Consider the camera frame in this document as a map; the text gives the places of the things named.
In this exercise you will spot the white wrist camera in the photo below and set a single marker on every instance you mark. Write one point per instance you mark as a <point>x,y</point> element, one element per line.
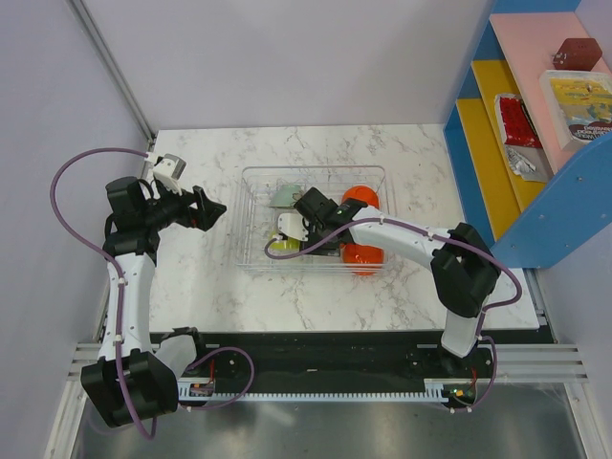
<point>167,170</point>
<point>292,225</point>

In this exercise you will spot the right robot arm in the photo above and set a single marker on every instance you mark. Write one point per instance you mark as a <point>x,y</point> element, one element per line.
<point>463,272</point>

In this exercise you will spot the clear wire dish rack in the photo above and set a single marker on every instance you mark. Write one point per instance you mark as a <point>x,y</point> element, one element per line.
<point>254,220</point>

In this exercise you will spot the colourful shelf unit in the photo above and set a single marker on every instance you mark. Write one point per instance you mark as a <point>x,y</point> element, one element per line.
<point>526,225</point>

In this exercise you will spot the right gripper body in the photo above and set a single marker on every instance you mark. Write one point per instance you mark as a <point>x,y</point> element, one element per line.
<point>326,248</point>

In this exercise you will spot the orange bowl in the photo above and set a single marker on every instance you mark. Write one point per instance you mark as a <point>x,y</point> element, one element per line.
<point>362,193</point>
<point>362,260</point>

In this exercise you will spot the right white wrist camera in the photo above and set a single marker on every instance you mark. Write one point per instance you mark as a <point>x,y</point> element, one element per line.
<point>292,225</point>

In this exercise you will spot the crumpled silver wrapper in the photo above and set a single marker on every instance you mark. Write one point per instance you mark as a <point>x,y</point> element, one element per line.
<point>521,166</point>

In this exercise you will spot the white slotted cable duct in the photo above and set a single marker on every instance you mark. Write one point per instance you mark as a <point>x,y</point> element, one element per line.
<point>196,392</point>

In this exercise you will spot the pale green ceramic bowl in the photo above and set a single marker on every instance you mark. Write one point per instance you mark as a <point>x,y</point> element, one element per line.
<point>286,196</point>

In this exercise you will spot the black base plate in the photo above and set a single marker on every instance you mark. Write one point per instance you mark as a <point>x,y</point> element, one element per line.
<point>335,362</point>

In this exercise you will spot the dark red box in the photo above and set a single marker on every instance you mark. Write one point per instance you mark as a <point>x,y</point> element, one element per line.
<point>577,54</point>

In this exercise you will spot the yellow-green bowl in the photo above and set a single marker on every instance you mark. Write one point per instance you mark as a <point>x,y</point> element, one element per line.
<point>281,244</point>

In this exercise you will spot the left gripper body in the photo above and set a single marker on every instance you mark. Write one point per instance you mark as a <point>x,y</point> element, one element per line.
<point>171,207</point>

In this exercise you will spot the red packet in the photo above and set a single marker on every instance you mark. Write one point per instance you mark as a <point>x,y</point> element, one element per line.
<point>514,122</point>

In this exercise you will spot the aluminium frame rail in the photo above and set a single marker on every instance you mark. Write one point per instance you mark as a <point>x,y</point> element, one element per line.
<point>91,29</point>

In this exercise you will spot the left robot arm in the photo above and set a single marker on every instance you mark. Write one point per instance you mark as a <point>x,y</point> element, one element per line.
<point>132,381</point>

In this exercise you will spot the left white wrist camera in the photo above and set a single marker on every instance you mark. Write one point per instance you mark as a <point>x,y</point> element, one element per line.
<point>167,170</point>

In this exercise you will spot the clear box with yellow print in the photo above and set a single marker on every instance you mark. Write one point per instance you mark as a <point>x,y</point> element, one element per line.
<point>579,104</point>

